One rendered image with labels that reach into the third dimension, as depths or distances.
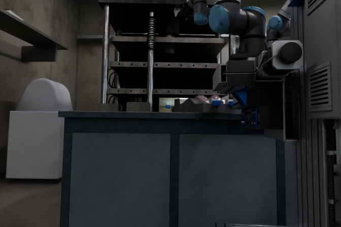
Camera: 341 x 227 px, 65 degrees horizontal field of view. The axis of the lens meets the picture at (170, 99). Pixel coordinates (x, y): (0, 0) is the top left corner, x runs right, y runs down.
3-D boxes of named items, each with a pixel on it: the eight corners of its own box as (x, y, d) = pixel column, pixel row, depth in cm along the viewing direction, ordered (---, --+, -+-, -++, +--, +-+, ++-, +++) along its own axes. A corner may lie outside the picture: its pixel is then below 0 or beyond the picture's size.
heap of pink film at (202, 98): (227, 104, 170) (227, 92, 170) (201, 103, 164) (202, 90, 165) (208, 106, 194) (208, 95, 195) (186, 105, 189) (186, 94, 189)
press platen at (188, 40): (227, 43, 252) (227, 38, 253) (110, 41, 250) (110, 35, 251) (213, 60, 322) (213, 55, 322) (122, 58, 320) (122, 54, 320)
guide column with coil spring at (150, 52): (151, 154, 235) (154, 11, 245) (145, 154, 235) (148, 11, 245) (151, 153, 240) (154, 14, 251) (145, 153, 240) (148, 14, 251)
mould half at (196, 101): (242, 113, 159) (242, 95, 160) (202, 112, 151) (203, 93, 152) (205, 114, 207) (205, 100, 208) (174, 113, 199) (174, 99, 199)
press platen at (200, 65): (228, 68, 247) (228, 63, 248) (109, 66, 245) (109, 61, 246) (213, 80, 321) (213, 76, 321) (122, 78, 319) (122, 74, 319)
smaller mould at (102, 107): (117, 112, 179) (118, 103, 179) (98, 112, 179) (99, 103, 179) (122, 113, 196) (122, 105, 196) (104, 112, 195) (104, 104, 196)
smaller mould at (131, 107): (148, 112, 175) (149, 102, 175) (126, 112, 174) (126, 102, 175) (150, 113, 195) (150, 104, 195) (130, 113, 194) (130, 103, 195)
